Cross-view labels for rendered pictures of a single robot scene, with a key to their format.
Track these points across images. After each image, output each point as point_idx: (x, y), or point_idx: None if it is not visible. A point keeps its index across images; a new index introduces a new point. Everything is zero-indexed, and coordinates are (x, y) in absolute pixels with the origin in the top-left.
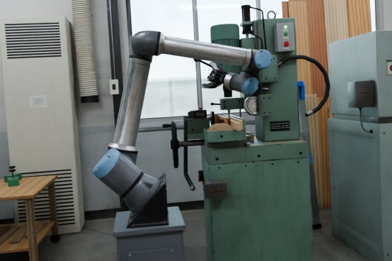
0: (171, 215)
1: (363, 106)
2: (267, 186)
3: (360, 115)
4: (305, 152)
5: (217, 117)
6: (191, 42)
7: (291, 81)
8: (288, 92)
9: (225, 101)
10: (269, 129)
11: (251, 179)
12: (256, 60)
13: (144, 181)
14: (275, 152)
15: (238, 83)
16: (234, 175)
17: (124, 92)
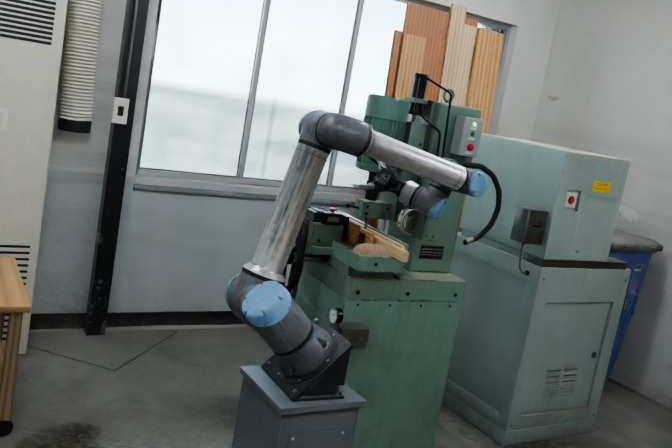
0: None
1: (531, 242)
2: (407, 335)
3: (521, 251)
4: (460, 295)
5: (358, 230)
6: (404, 148)
7: (458, 195)
8: (451, 209)
9: (368, 205)
10: (418, 254)
11: (392, 323)
12: (472, 186)
13: (317, 335)
14: (427, 291)
15: (426, 203)
16: (372, 317)
17: (287, 194)
